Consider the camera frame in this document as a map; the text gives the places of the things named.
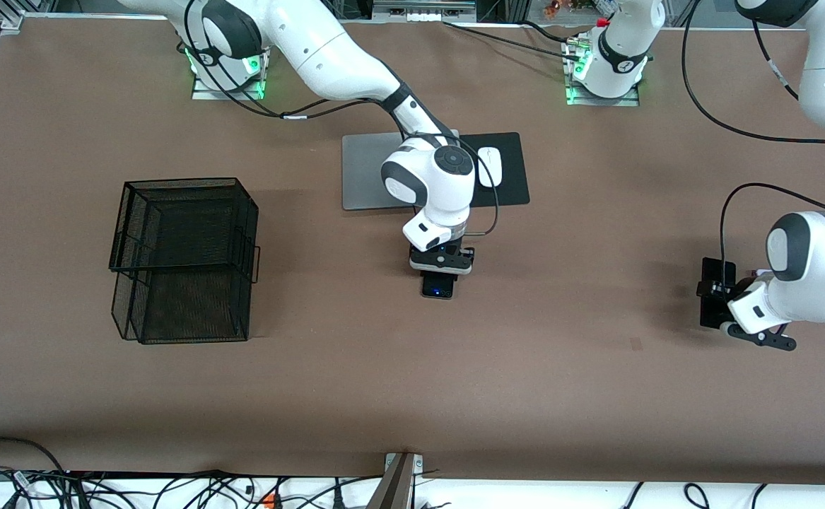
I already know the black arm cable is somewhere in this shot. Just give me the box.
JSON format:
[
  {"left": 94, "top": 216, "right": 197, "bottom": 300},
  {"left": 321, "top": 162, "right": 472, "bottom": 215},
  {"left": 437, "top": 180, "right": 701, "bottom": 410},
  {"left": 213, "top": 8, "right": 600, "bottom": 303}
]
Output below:
[
  {"left": 681, "top": 0, "right": 825, "bottom": 283},
  {"left": 183, "top": 0, "right": 500, "bottom": 236}
]

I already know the black wire mesh organizer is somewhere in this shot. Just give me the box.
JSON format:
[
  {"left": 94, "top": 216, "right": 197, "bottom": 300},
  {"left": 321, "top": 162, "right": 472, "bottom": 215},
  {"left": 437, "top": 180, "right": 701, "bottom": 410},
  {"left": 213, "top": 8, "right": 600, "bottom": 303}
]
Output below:
[{"left": 108, "top": 177, "right": 261, "bottom": 346}]

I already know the white power strip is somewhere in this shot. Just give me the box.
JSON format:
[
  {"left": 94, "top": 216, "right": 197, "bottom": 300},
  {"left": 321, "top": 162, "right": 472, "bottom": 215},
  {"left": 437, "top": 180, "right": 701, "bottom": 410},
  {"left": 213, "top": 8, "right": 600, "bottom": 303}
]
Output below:
[{"left": 372, "top": 0, "right": 478, "bottom": 23}]

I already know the white computer mouse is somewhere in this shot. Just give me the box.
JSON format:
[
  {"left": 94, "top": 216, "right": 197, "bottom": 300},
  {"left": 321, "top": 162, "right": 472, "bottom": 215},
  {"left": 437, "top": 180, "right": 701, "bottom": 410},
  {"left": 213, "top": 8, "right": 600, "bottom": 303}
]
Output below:
[{"left": 477, "top": 146, "right": 503, "bottom": 188}]

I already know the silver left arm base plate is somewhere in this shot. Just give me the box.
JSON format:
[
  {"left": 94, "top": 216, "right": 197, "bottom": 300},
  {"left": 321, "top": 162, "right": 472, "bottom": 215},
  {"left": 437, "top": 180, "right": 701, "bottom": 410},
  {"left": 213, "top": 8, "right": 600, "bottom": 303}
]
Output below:
[{"left": 564, "top": 39, "right": 641, "bottom": 107}]

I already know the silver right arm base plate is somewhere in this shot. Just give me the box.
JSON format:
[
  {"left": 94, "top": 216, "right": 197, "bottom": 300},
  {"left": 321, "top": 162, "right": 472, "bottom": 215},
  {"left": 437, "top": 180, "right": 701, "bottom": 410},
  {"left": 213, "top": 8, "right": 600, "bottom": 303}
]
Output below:
[{"left": 192, "top": 48, "right": 269, "bottom": 100}]

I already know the black cable on table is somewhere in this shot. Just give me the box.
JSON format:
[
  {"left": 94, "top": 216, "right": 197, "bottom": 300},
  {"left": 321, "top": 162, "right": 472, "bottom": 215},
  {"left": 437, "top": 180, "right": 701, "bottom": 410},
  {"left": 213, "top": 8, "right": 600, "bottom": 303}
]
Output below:
[{"left": 443, "top": 20, "right": 583, "bottom": 61}]

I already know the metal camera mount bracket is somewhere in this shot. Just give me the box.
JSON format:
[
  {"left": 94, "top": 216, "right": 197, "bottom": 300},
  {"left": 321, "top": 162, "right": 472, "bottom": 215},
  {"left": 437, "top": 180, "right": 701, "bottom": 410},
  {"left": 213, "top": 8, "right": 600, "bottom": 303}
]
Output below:
[{"left": 366, "top": 452, "right": 425, "bottom": 509}]

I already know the black slab smartphone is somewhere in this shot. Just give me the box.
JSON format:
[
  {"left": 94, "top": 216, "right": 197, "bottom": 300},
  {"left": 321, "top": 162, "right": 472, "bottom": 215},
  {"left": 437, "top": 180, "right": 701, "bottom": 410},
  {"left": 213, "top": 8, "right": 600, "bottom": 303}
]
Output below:
[{"left": 699, "top": 257, "right": 737, "bottom": 330}]

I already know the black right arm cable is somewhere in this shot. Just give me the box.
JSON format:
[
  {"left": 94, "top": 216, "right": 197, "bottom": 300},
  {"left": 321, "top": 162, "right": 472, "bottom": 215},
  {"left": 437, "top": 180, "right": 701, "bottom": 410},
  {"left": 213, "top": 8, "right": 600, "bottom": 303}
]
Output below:
[{"left": 183, "top": 0, "right": 500, "bottom": 236}]

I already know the silver laptop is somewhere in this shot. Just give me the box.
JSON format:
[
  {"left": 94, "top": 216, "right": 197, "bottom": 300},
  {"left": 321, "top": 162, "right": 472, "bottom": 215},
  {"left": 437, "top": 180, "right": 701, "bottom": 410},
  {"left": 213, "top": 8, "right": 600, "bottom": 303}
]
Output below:
[{"left": 341, "top": 129, "right": 460, "bottom": 211}]

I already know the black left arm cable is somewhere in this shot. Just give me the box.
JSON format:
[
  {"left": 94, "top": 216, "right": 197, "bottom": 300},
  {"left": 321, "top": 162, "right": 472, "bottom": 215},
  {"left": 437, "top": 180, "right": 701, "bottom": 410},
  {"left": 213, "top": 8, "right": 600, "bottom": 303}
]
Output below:
[{"left": 681, "top": 0, "right": 825, "bottom": 283}]

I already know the black cable loop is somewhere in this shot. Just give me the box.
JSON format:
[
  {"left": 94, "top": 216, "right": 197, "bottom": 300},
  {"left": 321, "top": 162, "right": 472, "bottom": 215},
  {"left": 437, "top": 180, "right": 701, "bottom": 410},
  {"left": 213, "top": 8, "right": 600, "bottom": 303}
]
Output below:
[{"left": 0, "top": 437, "right": 70, "bottom": 488}]

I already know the black mouse pad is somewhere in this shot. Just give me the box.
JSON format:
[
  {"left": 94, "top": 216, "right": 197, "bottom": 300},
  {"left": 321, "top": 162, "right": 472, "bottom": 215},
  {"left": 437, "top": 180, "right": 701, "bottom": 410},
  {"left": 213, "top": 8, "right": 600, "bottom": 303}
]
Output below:
[{"left": 458, "top": 132, "right": 530, "bottom": 208}]

